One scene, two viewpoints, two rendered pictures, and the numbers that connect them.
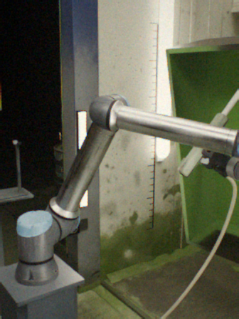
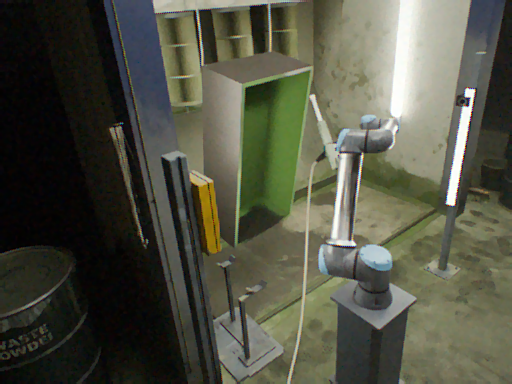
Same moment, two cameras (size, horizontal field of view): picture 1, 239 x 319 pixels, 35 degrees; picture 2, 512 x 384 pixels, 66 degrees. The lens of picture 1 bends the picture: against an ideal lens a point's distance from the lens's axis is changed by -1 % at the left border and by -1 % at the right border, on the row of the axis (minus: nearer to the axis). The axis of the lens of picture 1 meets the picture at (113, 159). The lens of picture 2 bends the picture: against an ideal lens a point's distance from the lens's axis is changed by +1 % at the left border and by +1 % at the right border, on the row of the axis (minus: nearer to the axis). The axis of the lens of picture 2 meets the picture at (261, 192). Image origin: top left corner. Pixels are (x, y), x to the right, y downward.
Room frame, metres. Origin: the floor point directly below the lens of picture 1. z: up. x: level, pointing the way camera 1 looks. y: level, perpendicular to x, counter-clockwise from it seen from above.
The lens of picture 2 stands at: (2.09, 1.84, 2.03)
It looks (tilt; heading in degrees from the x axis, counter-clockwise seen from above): 27 degrees down; 269
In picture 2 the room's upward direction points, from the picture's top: 4 degrees counter-clockwise
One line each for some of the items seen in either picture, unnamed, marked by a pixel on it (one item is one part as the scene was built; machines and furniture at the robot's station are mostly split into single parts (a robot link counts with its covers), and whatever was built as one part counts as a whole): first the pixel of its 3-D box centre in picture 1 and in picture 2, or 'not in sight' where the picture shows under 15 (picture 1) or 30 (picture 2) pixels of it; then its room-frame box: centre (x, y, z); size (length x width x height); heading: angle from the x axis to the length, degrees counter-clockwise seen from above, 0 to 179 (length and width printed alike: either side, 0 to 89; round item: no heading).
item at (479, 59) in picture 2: not in sight; (458, 175); (0.63, -0.59, 0.82); 0.05 x 0.05 x 1.64; 35
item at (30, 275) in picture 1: (36, 264); (373, 289); (1.52, 0.34, 0.69); 0.19 x 0.19 x 0.10
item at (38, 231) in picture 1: (36, 234); (373, 266); (1.53, 0.33, 0.83); 0.17 x 0.15 x 0.18; 155
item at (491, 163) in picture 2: not in sight; (494, 174); (-0.55, -1.90, 0.14); 0.31 x 0.29 x 0.28; 35
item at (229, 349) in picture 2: (1, 196); (239, 341); (2.19, 0.68, 0.78); 0.31 x 0.23 x 0.01; 125
